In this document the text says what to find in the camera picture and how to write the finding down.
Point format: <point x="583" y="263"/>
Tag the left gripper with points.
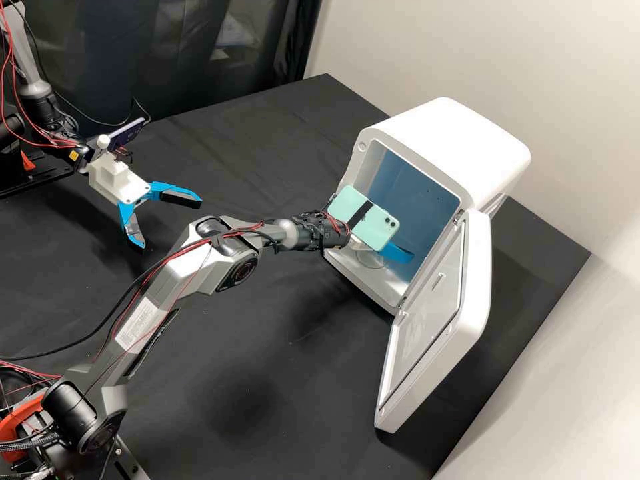
<point x="117" y="181"/>

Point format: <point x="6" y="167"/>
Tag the white incubator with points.
<point x="470" y="145"/>

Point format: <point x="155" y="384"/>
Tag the wrist camera phone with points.
<point x="127" y="134"/>
<point x="372" y="220"/>

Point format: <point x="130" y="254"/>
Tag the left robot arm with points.
<point x="37" y="95"/>

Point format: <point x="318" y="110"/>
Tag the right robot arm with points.
<point x="190" y="272"/>

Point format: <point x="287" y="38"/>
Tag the incubator door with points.
<point x="435" y="320"/>

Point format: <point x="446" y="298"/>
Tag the right wrist camera phone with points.
<point x="372" y="220"/>

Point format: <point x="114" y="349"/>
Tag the left wrist camera phone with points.
<point x="127" y="134"/>

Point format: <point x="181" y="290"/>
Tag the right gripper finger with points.
<point x="401" y="253"/>

